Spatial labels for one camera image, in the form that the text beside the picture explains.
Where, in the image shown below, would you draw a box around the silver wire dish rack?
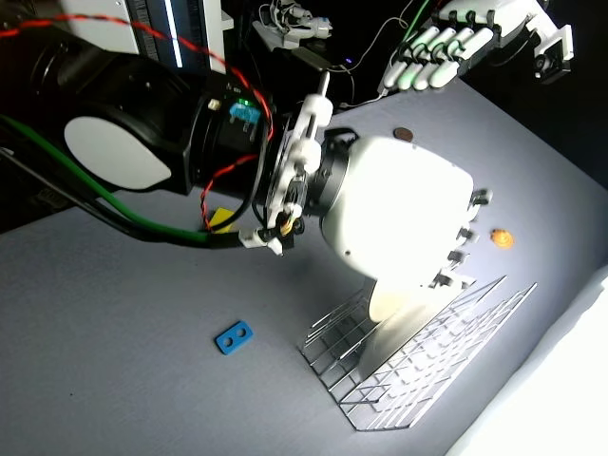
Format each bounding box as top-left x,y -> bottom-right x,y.
297,275 -> 539,432

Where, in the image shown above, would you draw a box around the grey hanging cable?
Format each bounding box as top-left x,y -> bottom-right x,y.
332,16 -> 409,72

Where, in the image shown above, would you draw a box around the grey white spare gripper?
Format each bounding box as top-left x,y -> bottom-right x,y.
251,0 -> 333,52

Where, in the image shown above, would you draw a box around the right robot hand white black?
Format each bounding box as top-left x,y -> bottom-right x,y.
318,135 -> 494,290

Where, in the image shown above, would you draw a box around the black power adapter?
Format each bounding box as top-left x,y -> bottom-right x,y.
290,46 -> 333,72

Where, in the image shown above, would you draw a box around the blue block two holes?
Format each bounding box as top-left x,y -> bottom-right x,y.
214,320 -> 255,356

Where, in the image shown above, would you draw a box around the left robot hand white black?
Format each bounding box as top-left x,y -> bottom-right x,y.
379,0 -> 541,92

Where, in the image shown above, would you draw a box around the green hanging cable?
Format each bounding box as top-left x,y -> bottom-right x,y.
401,0 -> 432,44

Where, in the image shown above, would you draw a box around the white black robot torso column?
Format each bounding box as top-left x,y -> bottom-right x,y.
56,0 -> 235,77

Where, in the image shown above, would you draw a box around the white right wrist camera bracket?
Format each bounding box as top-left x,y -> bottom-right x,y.
237,70 -> 334,257

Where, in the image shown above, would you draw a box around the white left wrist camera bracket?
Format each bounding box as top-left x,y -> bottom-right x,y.
524,11 -> 575,86

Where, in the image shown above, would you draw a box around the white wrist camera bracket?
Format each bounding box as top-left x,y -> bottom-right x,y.
237,70 -> 334,257
524,11 -> 575,86

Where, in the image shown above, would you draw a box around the yellow rectangular block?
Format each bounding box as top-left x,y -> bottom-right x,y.
208,207 -> 238,235

